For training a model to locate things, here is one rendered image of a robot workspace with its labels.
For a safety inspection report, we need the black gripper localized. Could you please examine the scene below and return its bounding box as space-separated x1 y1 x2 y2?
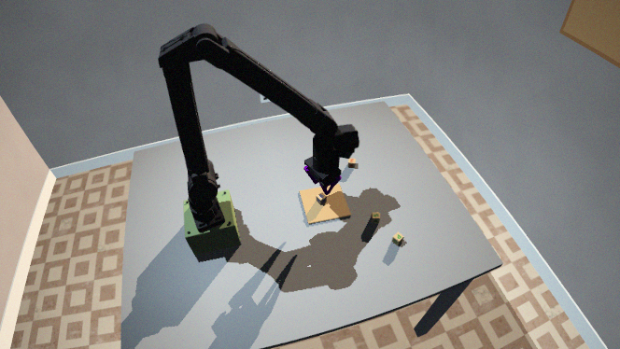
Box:
304 153 341 195

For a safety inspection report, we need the tan flat mat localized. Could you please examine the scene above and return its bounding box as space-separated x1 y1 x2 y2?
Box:
300 184 351 224

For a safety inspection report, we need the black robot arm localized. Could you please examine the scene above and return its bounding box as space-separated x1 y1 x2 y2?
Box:
158 23 359 232

